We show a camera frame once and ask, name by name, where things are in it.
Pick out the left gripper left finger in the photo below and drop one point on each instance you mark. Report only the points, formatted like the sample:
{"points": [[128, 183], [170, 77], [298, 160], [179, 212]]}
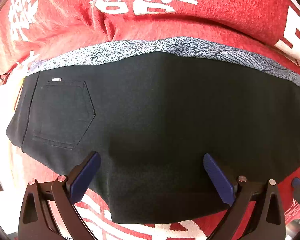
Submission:
{"points": [[36, 218]]}

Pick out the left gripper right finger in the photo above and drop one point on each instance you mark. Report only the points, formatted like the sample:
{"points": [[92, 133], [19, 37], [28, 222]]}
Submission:
{"points": [[267, 218]]}

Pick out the black pants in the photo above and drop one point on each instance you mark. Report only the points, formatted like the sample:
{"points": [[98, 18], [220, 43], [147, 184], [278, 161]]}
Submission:
{"points": [[152, 118]]}

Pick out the blue grey leaf-print cloth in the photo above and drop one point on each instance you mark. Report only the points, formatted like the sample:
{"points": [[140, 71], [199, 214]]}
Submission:
{"points": [[181, 46]]}

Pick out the red sofa cover white characters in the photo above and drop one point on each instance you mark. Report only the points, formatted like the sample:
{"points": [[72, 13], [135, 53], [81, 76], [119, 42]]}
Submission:
{"points": [[33, 30]]}

